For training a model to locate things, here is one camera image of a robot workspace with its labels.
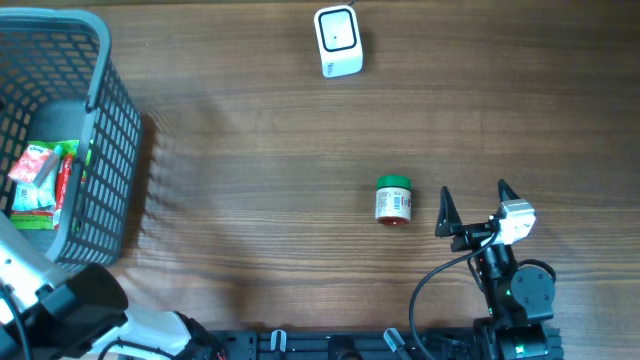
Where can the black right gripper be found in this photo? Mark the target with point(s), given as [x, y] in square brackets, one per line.
[449, 217]

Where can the green lid spice jar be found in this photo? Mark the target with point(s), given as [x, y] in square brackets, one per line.
[393, 200]

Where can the green gummy candy bag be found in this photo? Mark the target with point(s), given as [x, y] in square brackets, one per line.
[41, 219]

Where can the red tissue pack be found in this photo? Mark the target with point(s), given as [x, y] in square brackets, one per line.
[34, 165]

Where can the red snack stick packet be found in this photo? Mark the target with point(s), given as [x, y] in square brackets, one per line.
[62, 180]

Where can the teal snack packet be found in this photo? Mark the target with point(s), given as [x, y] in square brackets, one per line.
[29, 198]

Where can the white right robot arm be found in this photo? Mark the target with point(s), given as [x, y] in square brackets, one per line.
[519, 294]

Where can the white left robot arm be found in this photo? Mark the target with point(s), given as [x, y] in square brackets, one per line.
[48, 313]

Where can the white barcode scanner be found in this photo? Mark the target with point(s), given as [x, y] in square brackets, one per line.
[339, 41]

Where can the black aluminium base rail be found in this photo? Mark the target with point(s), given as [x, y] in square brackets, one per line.
[350, 345]

